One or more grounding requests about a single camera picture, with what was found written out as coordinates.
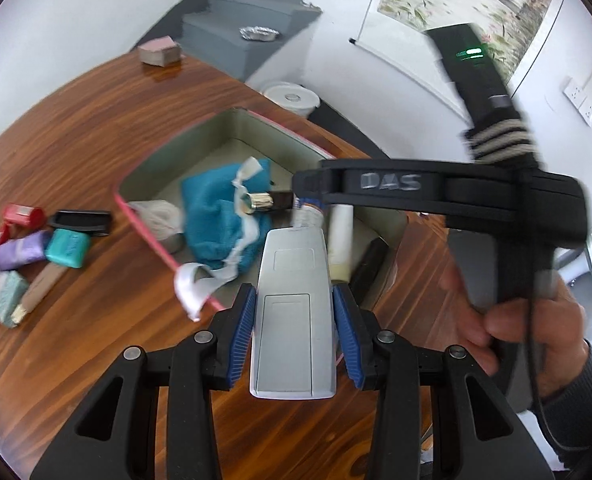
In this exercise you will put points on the pink tin box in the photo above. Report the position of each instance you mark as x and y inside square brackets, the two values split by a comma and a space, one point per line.
[211, 145]

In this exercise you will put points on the person's right hand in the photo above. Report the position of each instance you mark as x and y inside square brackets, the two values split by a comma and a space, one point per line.
[561, 330]

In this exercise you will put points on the purple bag roll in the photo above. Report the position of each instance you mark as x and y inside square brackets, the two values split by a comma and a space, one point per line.
[21, 250]

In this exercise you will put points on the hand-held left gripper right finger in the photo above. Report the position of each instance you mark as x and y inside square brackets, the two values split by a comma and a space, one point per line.
[348, 335]

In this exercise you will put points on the black glasses case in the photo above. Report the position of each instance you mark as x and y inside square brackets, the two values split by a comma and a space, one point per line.
[81, 222]

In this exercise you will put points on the red cylindrical can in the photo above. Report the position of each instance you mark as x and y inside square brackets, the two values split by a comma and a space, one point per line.
[23, 216]

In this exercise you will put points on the black rectangular box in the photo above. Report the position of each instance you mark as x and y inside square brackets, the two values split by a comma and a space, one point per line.
[368, 270]

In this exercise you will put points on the playing card deck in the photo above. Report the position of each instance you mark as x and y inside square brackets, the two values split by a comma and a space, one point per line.
[158, 52]

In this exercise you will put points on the white blue sachet bundle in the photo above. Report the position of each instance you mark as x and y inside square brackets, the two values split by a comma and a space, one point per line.
[308, 215]

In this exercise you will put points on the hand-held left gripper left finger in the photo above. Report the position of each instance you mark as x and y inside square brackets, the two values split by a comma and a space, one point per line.
[241, 335]

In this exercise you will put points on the person's right forearm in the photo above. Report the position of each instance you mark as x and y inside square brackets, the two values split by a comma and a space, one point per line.
[586, 410]

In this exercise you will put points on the white remote control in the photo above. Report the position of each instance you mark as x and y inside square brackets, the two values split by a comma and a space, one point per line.
[291, 310]

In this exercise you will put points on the white wall socket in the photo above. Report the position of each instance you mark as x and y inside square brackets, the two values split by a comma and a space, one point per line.
[588, 110]
[574, 91]

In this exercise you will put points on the white bandage roll red print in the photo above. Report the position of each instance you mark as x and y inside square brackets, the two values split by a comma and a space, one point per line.
[156, 217]

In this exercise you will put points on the foil tray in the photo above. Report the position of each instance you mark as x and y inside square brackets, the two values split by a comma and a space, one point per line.
[258, 33]

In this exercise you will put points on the grey staircase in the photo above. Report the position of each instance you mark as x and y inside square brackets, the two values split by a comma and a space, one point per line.
[211, 35]

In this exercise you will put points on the cream cosmetic tube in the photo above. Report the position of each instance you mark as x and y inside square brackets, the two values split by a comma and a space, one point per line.
[341, 240]

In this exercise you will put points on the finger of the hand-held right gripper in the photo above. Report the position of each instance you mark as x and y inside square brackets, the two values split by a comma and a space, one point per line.
[376, 182]

